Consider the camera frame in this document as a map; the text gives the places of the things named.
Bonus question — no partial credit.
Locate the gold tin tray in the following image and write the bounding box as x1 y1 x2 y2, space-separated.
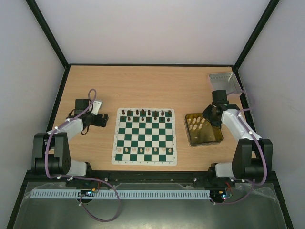
184 113 224 147

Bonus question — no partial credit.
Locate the green white chess board mat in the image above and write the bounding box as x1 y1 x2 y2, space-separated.
111 108 178 166

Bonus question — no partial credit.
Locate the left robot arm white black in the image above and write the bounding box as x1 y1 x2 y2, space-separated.
31 99 109 180

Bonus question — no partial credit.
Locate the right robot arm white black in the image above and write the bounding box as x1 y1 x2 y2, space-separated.
202 90 273 187

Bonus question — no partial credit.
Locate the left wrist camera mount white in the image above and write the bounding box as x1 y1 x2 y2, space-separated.
91 100 103 115

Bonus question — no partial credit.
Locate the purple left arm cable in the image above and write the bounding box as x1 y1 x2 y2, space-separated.
44 88 121 221

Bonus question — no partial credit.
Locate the black enclosure frame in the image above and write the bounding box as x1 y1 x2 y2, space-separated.
4 0 295 229

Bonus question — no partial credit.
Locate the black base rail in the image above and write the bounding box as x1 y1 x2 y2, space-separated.
26 169 278 191

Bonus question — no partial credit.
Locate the white slotted cable duct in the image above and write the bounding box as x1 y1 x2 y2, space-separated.
30 189 210 200

